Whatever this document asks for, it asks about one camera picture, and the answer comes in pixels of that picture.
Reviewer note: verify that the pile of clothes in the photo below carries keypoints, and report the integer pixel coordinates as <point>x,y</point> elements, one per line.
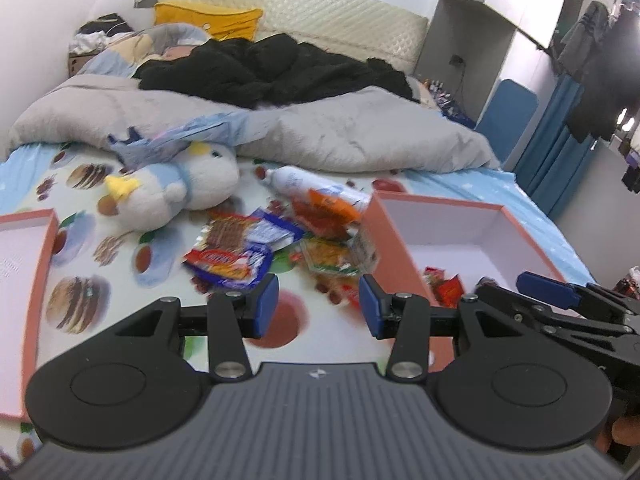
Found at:
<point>100,30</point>

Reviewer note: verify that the white blue plush bird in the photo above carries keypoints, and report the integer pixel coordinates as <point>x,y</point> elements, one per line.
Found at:
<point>165,190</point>

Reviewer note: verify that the white barcode snack packet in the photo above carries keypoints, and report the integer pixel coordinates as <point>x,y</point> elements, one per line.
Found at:
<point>364,247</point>

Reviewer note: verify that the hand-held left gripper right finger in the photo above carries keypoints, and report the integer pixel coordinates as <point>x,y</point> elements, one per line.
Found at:
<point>372,307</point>

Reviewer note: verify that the crumpled blue plastic bag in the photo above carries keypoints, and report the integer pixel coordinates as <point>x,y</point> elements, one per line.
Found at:
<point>165,142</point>

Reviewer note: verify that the person's right hand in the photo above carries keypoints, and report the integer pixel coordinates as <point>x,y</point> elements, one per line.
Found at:
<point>627,430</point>

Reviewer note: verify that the blue curtain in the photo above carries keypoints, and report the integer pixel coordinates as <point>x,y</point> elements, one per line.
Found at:
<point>555,160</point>

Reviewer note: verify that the cream quilted headboard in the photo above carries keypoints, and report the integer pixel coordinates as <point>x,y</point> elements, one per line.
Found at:
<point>325,15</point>

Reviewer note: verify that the pile of small colourful items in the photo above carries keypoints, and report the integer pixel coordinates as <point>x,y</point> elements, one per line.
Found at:
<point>445,102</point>

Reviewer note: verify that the blue cream cartoon quilt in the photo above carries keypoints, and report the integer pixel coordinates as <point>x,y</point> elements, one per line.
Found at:
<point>130,50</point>

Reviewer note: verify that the bright red snack packet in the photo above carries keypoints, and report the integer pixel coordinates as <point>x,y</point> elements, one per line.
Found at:
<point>450,291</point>

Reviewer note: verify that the yellow pillow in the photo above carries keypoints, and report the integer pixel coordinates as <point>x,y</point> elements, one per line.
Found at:
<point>210,20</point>

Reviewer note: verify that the blue chair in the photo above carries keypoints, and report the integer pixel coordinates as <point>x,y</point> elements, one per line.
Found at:
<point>507,115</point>

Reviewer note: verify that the dark red snack packet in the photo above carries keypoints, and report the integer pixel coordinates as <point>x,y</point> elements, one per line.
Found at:
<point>433,277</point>

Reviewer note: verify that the blue white snack packet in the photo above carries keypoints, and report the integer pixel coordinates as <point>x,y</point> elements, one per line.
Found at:
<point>272,230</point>

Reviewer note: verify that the grey hanging jacket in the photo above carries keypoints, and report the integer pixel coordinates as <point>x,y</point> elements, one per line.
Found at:
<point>582,40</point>

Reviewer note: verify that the pink cardboard box lid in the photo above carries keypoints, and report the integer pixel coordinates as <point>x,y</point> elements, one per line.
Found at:
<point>20,310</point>

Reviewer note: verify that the green edged snack packet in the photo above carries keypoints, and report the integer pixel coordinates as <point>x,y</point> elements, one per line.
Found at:
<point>327,255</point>

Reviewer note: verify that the black hanging garment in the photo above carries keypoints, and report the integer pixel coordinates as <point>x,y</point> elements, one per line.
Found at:
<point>610,85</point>

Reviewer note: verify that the orange snack packet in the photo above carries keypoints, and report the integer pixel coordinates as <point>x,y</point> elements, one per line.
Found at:
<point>330,202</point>

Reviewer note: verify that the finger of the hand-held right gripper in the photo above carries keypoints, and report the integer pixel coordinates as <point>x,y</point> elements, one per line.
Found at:
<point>530,312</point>
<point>545,287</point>

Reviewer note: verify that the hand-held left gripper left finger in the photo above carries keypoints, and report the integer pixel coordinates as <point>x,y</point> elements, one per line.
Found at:
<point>267,305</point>

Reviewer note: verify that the black wall socket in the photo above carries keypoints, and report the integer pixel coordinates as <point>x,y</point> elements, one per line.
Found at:
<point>456,60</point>

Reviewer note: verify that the grey blanket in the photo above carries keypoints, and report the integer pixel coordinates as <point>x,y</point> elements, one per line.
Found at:
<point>350,130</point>

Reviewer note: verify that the pink cardboard box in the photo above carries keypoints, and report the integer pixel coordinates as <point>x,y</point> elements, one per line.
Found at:
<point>450,230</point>

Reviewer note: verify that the brown cardboard box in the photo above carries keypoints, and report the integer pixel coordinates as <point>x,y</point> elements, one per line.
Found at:
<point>77,64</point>

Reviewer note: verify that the grey wardrobe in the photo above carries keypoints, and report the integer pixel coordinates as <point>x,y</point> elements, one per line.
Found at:
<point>480,20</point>

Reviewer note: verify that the red blue snack packet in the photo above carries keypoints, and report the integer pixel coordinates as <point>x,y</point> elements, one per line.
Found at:
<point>225,260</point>

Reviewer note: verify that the brown clear snack packet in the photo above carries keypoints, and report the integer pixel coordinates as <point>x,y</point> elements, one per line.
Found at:
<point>227,232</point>

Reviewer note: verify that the food print bed sheet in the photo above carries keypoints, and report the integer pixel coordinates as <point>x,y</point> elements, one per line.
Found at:
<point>165,280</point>

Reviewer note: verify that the white spray bottle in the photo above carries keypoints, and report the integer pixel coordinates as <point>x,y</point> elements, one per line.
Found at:
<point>300,180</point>

